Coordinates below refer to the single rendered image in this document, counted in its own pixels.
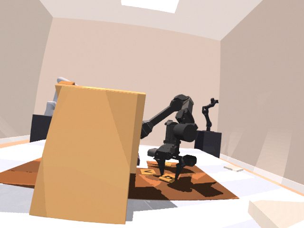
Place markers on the yellow letter tile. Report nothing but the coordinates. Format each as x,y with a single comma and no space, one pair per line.
147,172

